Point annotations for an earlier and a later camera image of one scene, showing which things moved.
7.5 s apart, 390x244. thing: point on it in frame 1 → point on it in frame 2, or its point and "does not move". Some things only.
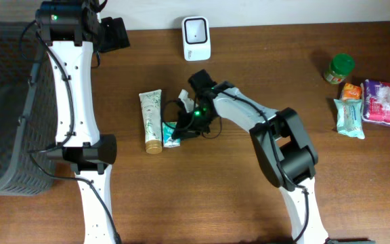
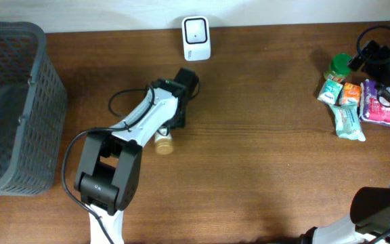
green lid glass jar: [342, 65] does not move
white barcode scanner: [196, 38] does not move
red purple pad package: [384, 103] does not move
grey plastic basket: [16, 111] does not move
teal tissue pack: [167, 129] → [330, 91]
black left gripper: [116, 41] → [182, 122]
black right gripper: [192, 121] → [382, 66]
